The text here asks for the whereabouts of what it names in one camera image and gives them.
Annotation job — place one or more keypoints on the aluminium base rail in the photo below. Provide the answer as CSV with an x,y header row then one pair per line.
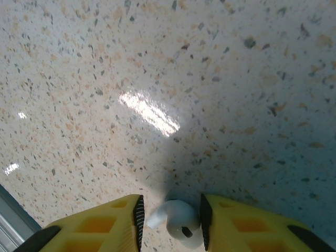
x,y
10,223

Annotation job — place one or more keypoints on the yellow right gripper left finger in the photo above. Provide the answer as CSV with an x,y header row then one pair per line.
x,y
99,225

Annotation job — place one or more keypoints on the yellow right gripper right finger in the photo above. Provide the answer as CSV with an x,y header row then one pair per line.
x,y
249,231

